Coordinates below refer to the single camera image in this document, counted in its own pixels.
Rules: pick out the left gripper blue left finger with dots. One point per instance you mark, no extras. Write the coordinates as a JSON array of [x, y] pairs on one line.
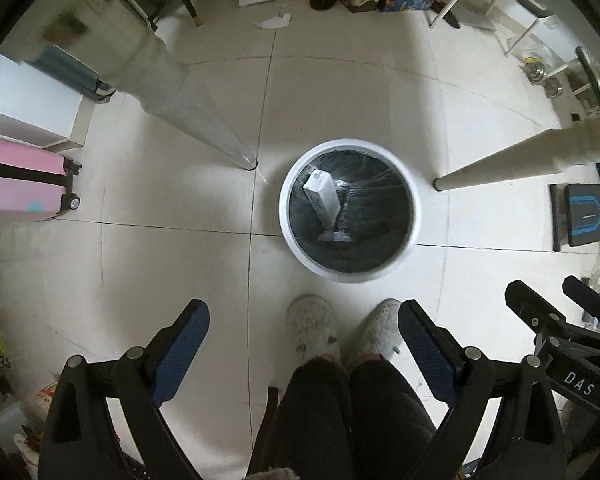
[[155, 372]]

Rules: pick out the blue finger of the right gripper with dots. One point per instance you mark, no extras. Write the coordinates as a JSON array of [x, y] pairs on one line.
[[536, 312], [583, 295]]

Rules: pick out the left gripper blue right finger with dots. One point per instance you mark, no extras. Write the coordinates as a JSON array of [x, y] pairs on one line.
[[455, 375]]

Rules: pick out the Doctor toothpaste box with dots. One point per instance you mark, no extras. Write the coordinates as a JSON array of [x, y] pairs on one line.
[[321, 192]]

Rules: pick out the white round trash bin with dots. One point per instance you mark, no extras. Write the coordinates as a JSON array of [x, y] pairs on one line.
[[380, 210]]

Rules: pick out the right grey slipper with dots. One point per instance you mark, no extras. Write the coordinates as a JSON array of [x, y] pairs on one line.
[[380, 334]]

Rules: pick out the grey slipper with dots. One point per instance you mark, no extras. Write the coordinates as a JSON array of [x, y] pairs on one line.
[[380, 334], [312, 330]]

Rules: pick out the black blue exercise board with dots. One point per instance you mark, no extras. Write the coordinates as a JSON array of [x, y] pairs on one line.
[[575, 214]]

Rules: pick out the person legs dark trousers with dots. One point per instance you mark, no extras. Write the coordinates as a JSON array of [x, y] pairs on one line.
[[367, 424]]

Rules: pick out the left grey slipper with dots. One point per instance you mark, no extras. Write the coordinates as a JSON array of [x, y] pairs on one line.
[[312, 330]]

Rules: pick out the right table leg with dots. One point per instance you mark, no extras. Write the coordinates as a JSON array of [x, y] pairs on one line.
[[549, 152]]

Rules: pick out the table leg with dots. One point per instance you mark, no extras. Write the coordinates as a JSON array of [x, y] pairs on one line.
[[549, 152], [125, 53]]

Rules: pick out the pink suitcase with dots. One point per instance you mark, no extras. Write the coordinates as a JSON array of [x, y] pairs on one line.
[[35, 185]]

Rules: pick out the metal dumbbell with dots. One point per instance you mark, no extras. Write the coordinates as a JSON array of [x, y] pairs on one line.
[[542, 71]]

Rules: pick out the left table leg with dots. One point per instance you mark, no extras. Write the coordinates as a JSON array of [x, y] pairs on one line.
[[125, 53]]

